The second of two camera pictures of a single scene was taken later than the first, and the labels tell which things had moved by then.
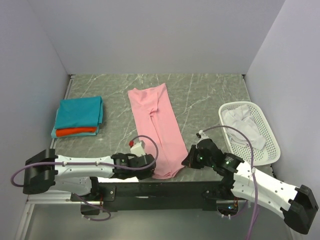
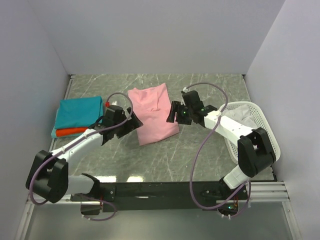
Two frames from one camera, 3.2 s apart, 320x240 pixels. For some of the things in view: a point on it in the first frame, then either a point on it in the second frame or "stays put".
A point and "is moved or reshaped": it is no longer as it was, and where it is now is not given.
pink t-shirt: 158,120 is moved or reshaped
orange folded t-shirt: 74,131 stays put
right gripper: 189,161 to 176,107
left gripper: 146,174 to 133,124
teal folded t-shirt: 79,113 stays put
